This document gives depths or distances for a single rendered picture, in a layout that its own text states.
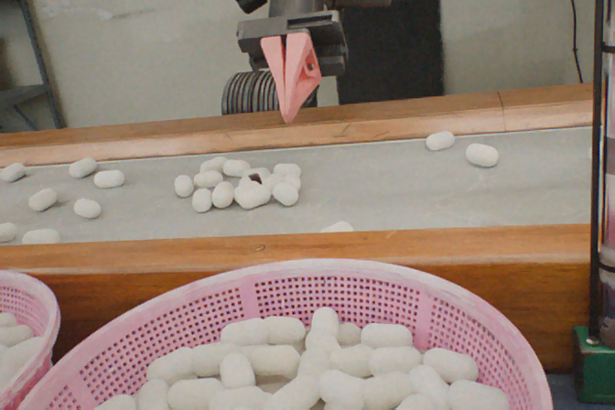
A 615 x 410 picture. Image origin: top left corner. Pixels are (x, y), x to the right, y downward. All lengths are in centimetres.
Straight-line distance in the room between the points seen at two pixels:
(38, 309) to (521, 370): 34
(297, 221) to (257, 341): 18
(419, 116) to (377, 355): 46
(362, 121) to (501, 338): 48
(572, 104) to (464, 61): 190
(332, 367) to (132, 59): 270
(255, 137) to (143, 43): 218
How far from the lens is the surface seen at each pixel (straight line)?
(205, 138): 85
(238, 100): 105
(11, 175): 91
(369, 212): 58
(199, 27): 286
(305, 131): 81
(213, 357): 42
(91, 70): 313
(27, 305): 53
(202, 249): 50
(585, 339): 45
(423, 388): 36
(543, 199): 59
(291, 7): 64
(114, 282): 51
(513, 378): 35
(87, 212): 69
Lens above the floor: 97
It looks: 20 degrees down
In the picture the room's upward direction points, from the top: 8 degrees counter-clockwise
